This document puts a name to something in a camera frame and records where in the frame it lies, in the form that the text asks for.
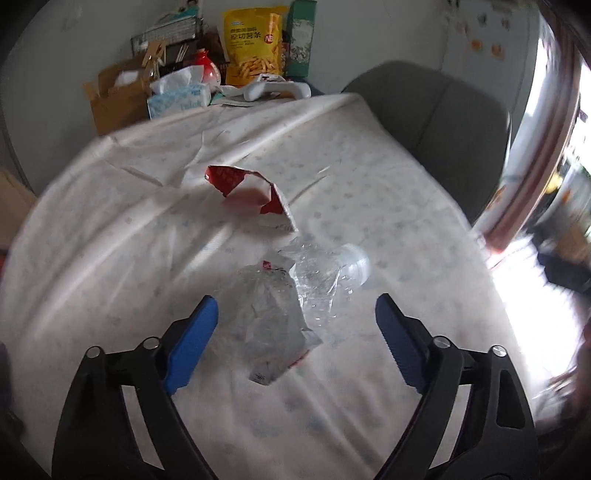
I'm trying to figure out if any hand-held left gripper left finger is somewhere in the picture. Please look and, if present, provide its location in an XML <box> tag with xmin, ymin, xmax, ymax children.
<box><xmin>52</xmin><ymin>295</ymin><xmax>220</xmax><ymax>480</ymax></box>

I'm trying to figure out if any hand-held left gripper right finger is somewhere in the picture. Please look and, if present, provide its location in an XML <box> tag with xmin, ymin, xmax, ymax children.
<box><xmin>375</xmin><ymin>293</ymin><xmax>541</xmax><ymax>480</ymax></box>

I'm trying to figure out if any silver wrapper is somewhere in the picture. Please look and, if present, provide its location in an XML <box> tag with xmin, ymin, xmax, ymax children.
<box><xmin>235</xmin><ymin>251</ymin><xmax>324</xmax><ymax>386</ymax></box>

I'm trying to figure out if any crushed clear plastic bottle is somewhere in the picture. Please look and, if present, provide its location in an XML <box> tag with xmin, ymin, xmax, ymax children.
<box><xmin>277</xmin><ymin>240</ymin><xmax>371</xmax><ymax>330</ymax></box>

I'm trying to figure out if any torn red wrapper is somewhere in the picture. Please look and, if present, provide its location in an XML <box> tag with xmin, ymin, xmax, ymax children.
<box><xmin>204</xmin><ymin>165</ymin><xmax>300</xmax><ymax>232</ymax></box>

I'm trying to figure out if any white patterned tablecloth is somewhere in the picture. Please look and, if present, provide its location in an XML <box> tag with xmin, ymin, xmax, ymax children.
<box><xmin>0</xmin><ymin>92</ymin><xmax>532</xmax><ymax>480</ymax></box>

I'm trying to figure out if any grey upholstered chair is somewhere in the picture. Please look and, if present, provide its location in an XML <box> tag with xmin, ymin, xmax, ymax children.
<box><xmin>341</xmin><ymin>60</ymin><xmax>512</xmax><ymax>227</ymax></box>

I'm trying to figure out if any pale blue tissue box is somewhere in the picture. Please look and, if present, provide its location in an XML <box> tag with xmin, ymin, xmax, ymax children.
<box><xmin>148</xmin><ymin>65</ymin><xmax>212</xmax><ymax>121</ymax></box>

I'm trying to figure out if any open brown cardboard box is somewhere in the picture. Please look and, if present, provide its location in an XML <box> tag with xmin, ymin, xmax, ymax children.
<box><xmin>83</xmin><ymin>54</ymin><xmax>155</xmax><ymax>137</ymax></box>

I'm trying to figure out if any pale green paper sheet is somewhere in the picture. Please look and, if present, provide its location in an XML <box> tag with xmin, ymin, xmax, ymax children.
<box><xmin>216</xmin><ymin>85</ymin><xmax>259</xmax><ymax>108</ymax></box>

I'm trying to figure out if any white game controller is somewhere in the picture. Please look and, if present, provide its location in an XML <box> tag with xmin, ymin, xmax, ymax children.
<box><xmin>242</xmin><ymin>74</ymin><xmax>311</xmax><ymax>102</ymax></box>

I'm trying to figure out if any red white vase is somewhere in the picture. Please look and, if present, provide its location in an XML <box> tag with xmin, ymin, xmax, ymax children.
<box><xmin>191</xmin><ymin>48</ymin><xmax>221</xmax><ymax>86</ymax></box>

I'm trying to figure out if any white refrigerator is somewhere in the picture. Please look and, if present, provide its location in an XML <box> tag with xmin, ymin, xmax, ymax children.
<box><xmin>438</xmin><ymin>0</ymin><xmax>550</xmax><ymax>139</ymax></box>

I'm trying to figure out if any dark stick holder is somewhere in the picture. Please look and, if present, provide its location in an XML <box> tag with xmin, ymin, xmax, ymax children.
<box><xmin>164</xmin><ymin>44</ymin><xmax>195</xmax><ymax>65</ymax></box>

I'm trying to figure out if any wooden clip stand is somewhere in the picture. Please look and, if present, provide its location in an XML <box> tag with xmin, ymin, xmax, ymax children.
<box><xmin>141</xmin><ymin>39</ymin><xmax>169</xmax><ymax>70</ymax></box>

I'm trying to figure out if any yellow snack bag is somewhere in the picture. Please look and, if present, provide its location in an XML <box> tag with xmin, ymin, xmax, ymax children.
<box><xmin>223</xmin><ymin>6</ymin><xmax>289</xmax><ymax>88</ymax></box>

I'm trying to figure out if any tall green box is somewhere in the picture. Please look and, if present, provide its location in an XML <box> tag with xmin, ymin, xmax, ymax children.
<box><xmin>283</xmin><ymin>0</ymin><xmax>318</xmax><ymax>78</ymax></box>

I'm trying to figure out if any black wire basket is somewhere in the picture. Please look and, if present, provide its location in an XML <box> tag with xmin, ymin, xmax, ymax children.
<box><xmin>130</xmin><ymin>16</ymin><xmax>205</xmax><ymax>54</ymax></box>

